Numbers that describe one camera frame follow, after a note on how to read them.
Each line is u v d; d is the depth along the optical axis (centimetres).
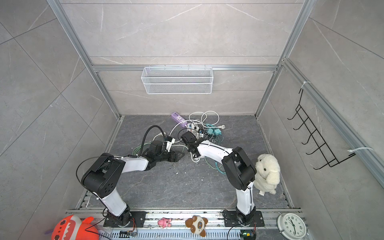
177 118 115
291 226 69
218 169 90
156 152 75
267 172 71
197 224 70
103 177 48
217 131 106
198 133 84
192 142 73
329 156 61
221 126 110
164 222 70
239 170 51
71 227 65
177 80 101
